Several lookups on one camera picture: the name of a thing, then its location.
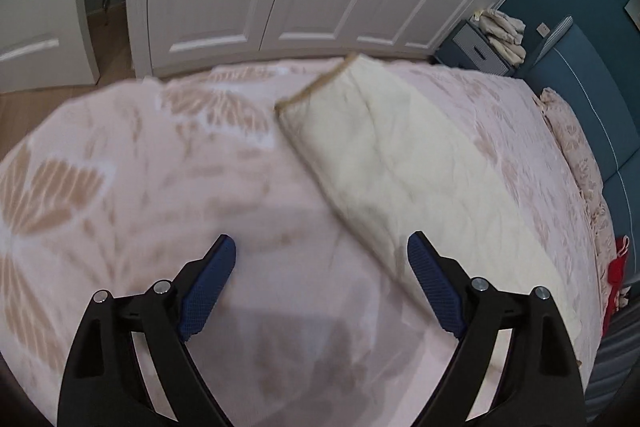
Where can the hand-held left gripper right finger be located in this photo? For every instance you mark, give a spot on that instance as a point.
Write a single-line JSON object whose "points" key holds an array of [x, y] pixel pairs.
{"points": [[435, 287]]}

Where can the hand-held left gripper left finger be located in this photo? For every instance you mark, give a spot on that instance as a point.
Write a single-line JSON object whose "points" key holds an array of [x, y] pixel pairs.
{"points": [[210, 287]]}

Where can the cream quilted blanket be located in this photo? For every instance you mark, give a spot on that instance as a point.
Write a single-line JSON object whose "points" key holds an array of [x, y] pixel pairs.
{"points": [[415, 157]]}

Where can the pink floral bed sheet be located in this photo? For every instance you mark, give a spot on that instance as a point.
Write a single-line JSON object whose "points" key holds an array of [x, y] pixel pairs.
{"points": [[150, 187]]}

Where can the red cloth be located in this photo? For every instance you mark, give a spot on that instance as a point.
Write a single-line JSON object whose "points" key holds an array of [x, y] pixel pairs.
{"points": [[617, 272]]}

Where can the pink floral pillow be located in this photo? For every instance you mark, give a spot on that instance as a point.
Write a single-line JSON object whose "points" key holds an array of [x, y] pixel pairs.
{"points": [[575, 147]]}

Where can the blue-grey nightstand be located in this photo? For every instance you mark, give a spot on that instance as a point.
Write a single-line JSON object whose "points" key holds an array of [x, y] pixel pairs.
{"points": [[465, 44]]}

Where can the blue padded headboard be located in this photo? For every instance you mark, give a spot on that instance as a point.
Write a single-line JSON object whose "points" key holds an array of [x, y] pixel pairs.
{"points": [[600, 92]]}

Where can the pile of cream cloths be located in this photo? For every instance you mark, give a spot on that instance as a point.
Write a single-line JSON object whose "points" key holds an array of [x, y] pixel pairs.
{"points": [[502, 32]]}

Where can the white door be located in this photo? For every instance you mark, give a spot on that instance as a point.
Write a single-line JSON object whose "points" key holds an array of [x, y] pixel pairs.
{"points": [[40, 7]]}

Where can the wall socket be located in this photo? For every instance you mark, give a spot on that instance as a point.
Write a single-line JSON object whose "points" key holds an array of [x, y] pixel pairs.
{"points": [[542, 29]]}

